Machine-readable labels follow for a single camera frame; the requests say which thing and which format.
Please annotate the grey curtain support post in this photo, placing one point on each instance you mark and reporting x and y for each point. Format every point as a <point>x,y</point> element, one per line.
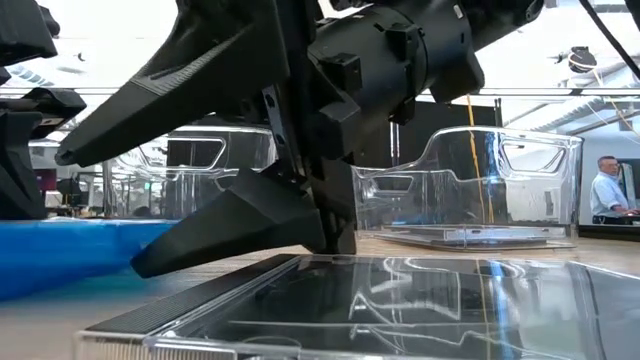
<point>395,145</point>

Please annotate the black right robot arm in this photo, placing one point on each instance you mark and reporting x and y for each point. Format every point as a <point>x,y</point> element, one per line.
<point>500,17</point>

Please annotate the silver overhead rail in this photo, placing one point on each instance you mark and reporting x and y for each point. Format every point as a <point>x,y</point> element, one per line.
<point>550,92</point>

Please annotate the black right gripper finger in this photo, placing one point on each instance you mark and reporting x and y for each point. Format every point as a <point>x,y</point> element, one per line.
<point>200,75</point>
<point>250,220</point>

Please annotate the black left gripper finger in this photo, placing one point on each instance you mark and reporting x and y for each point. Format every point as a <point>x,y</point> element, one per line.
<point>17,180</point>

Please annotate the person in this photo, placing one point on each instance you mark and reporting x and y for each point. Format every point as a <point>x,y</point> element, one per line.
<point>605,195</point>

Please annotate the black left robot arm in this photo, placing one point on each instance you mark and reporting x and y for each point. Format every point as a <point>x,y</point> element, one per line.
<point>25,30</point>

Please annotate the black curtain partition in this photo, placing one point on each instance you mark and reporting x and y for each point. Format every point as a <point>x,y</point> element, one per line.
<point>450,114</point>

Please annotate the dark red monitor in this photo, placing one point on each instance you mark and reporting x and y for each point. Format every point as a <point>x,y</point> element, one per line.
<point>46,180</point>

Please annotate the blue cloth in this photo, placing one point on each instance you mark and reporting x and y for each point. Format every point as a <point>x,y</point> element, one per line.
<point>75,245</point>

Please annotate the clear plastic bin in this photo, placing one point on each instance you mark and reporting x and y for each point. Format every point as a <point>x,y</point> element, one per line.
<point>525,200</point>
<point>200,200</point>

